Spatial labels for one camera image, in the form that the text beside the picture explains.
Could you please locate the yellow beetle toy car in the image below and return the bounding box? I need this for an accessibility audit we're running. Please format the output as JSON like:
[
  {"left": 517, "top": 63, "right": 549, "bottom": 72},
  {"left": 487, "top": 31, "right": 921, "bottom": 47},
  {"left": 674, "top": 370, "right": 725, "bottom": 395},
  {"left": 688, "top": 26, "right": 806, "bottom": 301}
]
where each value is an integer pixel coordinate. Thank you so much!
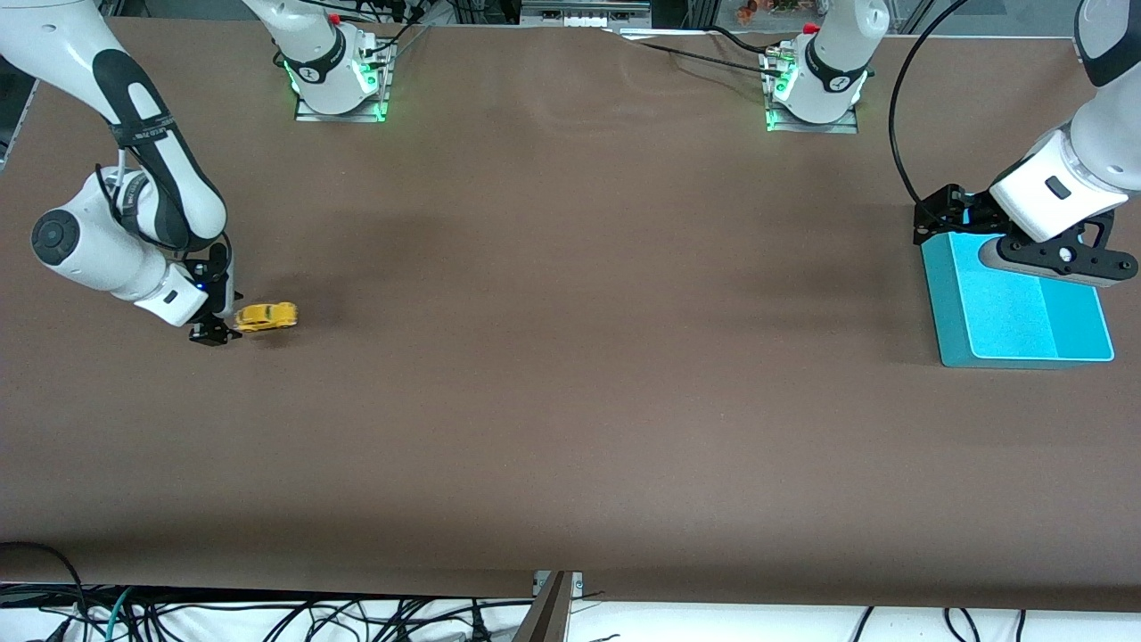
[{"left": 234, "top": 301, "right": 300, "bottom": 334}]

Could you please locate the teal plastic storage bin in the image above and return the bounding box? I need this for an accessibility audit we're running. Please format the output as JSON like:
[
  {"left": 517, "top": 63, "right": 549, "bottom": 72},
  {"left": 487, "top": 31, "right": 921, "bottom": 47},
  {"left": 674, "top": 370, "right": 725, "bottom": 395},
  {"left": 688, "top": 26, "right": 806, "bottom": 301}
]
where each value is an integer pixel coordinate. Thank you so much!
[{"left": 921, "top": 192, "right": 1115, "bottom": 369}]

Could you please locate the orange background object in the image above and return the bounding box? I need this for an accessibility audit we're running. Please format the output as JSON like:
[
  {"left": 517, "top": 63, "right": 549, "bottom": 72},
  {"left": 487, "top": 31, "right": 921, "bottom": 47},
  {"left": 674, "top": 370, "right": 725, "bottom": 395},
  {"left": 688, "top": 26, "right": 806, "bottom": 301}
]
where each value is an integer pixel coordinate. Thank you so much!
[{"left": 735, "top": 0, "right": 803, "bottom": 23}]

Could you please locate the brown table cover sheet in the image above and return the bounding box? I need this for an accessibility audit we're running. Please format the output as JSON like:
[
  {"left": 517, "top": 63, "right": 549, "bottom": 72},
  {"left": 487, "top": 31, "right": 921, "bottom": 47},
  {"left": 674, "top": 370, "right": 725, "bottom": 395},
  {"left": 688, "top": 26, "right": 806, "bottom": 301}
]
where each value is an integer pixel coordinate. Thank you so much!
[{"left": 0, "top": 16, "right": 1141, "bottom": 613}]

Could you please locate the white power strip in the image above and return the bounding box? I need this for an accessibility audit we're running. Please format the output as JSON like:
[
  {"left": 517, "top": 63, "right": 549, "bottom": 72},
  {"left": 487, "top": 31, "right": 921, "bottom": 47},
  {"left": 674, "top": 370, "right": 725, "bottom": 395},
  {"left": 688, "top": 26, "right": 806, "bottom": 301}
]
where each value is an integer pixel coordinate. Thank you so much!
[{"left": 521, "top": 0, "right": 652, "bottom": 29}]

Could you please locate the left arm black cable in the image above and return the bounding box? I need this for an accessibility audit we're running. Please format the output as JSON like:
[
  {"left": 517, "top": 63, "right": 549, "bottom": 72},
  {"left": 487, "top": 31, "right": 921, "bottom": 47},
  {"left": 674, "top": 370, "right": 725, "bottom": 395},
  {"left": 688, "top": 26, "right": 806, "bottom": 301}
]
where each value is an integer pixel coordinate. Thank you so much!
[{"left": 889, "top": 0, "right": 980, "bottom": 210}]

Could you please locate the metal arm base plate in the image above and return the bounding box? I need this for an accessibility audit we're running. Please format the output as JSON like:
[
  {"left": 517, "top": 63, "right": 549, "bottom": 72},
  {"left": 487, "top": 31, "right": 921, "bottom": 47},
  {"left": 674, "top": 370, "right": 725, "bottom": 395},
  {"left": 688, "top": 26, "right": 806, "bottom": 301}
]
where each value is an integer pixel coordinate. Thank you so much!
[
  {"left": 767, "top": 49, "right": 859, "bottom": 135},
  {"left": 294, "top": 40, "right": 391, "bottom": 124}
]

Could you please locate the short black tabletop cable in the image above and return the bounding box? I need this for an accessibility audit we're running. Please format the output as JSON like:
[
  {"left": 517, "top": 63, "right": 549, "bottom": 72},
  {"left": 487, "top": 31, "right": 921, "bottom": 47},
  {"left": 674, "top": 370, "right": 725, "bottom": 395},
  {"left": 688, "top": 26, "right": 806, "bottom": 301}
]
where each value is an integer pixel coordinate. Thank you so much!
[{"left": 709, "top": 25, "right": 790, "bottom": 59}]

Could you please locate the black looped cable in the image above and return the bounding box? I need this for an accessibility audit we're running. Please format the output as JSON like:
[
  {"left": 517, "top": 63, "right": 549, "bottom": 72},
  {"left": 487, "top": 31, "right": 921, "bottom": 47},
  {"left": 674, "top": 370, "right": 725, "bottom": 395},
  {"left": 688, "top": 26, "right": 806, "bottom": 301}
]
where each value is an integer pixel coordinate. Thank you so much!
[{"left": 0, "top": 541, "right": 90, "bottom": 616}]

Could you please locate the long black tabletop cable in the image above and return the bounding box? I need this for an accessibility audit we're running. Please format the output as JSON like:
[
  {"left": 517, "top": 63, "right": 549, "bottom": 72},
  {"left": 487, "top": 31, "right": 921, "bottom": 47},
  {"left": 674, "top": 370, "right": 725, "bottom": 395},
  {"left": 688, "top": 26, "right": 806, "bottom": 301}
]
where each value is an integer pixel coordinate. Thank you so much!
[{"left": 615, "top": 31, "right": 785, "bottom": 77}]

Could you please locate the teal cable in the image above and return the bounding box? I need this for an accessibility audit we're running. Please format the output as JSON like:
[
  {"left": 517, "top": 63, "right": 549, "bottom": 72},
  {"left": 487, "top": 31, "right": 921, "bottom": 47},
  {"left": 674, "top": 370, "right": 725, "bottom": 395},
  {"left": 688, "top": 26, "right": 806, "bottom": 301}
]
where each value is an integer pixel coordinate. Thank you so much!
[{"left": 105, "top": 587, "right": 135, "bottom": 642}]

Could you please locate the black cable tangle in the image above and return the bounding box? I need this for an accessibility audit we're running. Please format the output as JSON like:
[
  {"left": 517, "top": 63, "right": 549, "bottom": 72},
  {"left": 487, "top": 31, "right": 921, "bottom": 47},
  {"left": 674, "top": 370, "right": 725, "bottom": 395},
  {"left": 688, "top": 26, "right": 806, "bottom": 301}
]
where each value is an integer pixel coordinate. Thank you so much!
[{"left": 0, "top": 584, "right": 536, "bottom": 642}]

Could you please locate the black base connector cable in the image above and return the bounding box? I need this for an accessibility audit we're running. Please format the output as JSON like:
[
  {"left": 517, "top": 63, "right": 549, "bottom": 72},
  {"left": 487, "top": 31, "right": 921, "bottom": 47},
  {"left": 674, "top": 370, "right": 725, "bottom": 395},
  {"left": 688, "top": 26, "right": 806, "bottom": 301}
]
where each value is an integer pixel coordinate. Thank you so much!
[{"left": 361, "top": 0, "right": 433, "bottom": 59}]

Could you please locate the aluminium frame profile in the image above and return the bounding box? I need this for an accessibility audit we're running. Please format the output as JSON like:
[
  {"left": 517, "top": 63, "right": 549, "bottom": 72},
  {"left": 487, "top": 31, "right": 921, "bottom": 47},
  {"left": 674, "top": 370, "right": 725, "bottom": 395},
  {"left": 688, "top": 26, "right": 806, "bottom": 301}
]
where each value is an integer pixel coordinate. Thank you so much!
[{"left": 513, "top": 571, "right": 576, "bottom": 642}]

